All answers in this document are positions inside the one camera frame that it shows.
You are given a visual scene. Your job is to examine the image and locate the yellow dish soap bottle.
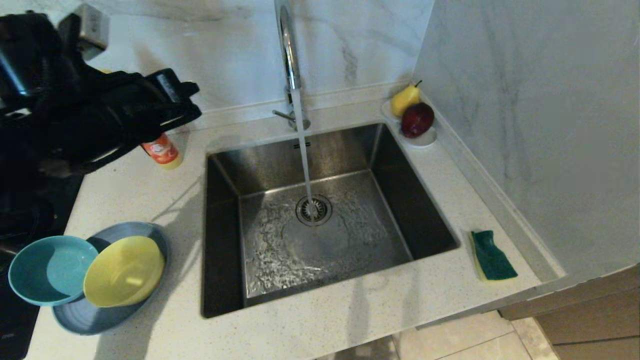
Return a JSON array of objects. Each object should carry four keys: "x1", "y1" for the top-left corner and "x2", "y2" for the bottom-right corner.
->
[{"x1": 99, "y1": 68, "x2": 185, "y2": 170}]

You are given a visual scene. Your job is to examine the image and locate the teal bowl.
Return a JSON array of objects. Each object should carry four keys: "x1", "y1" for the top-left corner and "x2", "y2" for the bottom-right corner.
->
[{"x1": 7, "y1": 235, "x2": 99, "y2": 307}]

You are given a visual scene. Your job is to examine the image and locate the green and yellow sponge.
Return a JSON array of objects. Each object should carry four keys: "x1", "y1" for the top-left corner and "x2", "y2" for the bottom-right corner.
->
[{"x1": 469, "y1": 229, "x2": 519, "y2": 282}]

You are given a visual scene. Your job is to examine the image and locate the metal sink drain strainer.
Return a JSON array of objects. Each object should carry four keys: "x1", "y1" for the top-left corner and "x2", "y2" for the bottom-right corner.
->
[{"x1": 295, "y1": 194, "x2": 334, "y2": 227}]

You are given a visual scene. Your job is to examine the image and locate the stainless steel sink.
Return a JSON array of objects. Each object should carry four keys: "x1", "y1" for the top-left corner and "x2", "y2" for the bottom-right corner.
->
[{"x1": 201, "y1": 122, "x2": 460, "y2": 319}]

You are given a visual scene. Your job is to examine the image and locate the chrome kitchen faucet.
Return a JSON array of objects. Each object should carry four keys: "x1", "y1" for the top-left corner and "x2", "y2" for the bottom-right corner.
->
[{"x1": 274, "y1": 0, "x2": 312, "y2": 132}]

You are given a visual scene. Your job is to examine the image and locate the running water stream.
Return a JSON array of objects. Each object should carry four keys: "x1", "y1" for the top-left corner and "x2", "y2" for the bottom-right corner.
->
[{"x1": 291, "y1": 87, "x2": 317, "y2": 221}]

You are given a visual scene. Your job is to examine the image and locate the yellow bowl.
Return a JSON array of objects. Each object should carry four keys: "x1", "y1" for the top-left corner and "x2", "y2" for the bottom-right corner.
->
[{"x1": 82, "y1": 235, "x2": 166, "y2": 308}]

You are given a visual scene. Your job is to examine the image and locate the grey-blue plate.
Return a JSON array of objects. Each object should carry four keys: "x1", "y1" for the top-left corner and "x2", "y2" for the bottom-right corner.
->
[{"x1": 52, "y1": 222, "x2": 171, "y2": 336}]

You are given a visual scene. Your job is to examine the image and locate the yellow pear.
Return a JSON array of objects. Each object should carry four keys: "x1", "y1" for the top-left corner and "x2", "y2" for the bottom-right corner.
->
[{"x1": 390, "y1": 80, "x2": 423, "y2": 119}]

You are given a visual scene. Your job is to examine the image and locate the dark red apple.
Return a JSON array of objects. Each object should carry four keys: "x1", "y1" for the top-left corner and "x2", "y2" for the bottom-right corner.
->
[{"x1": 400, "y1": 102, "x2": 435, "y2": 139}]

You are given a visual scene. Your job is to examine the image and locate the black induction cooktop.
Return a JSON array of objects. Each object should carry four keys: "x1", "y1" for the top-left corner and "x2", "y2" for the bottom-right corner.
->
[{"x1": 0, "y1": 172, "x2": 83, "y2": 360}]

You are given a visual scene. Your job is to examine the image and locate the light wood cabinet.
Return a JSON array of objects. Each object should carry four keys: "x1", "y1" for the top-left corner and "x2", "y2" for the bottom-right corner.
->
[{"x1": 498, "y1": 263, "x2": 640, "y2": 360}]

